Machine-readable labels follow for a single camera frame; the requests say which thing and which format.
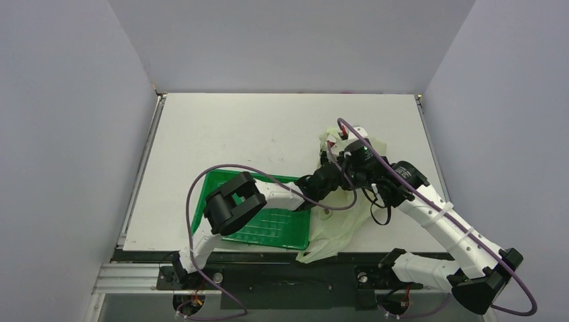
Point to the translucent pale green plastic bag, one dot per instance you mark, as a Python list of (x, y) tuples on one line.
[(332, 231)]

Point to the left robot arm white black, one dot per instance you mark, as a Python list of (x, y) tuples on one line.
[(229, 207)]

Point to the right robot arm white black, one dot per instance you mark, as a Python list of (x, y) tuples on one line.
[(479, 269)]

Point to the green plastic tray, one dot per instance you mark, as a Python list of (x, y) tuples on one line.
[(273, 228)]

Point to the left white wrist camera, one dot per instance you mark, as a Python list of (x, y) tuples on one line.
[(335, 147)]

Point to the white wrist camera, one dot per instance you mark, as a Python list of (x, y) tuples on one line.
[(335, 147), (351, 135)]

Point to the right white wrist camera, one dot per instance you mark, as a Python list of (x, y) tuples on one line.
[(351, 135)]

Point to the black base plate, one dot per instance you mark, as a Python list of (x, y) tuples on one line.
[(275, 280)]

